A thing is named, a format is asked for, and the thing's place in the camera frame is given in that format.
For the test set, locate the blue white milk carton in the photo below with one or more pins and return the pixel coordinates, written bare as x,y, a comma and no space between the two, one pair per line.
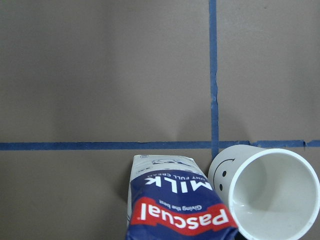
170,198

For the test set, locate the white smiley mug black handle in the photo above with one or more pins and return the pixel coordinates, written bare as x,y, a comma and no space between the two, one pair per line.
272,194

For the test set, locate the blue tape line crosswise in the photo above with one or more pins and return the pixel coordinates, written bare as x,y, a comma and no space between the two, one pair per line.
154,145

